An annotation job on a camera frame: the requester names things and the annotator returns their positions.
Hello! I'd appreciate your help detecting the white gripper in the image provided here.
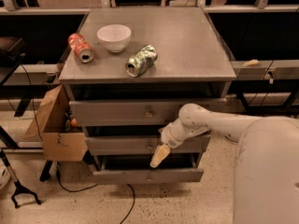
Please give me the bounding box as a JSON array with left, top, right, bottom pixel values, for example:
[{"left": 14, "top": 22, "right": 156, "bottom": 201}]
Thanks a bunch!
[{"left": 149, "top": 119, "right": 209, "bottom": 168}]

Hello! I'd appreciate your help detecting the grey drawer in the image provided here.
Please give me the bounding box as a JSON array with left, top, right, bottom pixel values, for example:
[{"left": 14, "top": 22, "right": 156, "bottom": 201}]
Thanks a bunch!
[
  {"left": 93, "top": 153, "right": 204, "bottom": 185},
  {"left": 69, "top": 98, "right": 227, "bottom": 127},
  {"left": 86, "top": 133, "right": 211, "bottom": 156}
]

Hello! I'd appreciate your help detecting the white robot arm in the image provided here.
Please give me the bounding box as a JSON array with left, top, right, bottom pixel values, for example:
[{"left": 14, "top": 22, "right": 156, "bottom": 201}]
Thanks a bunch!
[{"left": 150, "top": 104, "right": 299, "bottom": 224}]

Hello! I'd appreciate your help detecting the grey drawer cabinet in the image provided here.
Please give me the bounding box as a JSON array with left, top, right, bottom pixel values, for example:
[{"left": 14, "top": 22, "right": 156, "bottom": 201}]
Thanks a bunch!
[{"left": 58, "top": 7, "right": 237, "bottom": 186}]

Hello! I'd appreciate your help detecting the green crushed soda can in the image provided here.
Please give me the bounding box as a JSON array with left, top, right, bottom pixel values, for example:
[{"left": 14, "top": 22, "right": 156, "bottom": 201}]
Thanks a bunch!
[{"left": 125, "top": 45, "right": 158, "bottom": 77}]

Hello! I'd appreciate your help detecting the brown cardboard box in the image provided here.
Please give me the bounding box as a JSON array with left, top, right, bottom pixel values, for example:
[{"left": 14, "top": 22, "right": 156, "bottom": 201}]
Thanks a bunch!
[{"left": 23, "top": 85, "right": 88, "bottom": 161}]

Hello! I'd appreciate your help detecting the white ceramic bowl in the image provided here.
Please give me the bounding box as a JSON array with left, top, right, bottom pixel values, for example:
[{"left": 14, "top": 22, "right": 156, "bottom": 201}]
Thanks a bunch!
[{"left": 97, "top": 24, "right": 132, "bottom": 53}]

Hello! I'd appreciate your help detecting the beige foam scrap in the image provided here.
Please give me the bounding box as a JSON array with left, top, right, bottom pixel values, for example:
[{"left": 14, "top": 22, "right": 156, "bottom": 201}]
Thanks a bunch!
[{"left": 243, "top": 59, "right": 259, "bottom": 67}]

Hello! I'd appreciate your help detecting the orange soda can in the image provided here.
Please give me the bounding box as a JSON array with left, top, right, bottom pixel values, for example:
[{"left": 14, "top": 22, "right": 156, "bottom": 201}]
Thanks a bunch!
[{"left": 68, "top": 33, "right": 93, "bottom": 63}]

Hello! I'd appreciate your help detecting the black tripod stand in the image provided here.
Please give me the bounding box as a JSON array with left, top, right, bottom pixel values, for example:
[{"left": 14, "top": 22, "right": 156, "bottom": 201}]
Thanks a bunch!
[{"left": 0, "top": 148, "right": 41, "bottom": 209}]

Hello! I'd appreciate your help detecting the black floor cable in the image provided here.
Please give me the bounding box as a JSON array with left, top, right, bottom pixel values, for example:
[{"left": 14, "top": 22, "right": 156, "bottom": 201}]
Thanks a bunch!
[{"left": 55, "top": 166, "right": 136, "bottom": 224}]

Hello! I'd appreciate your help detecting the grey metal rail bench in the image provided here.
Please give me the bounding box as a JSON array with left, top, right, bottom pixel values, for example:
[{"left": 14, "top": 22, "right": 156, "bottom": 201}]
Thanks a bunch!
[{"left": 232, "top": 60, "right": 299, "bottom": 81}]

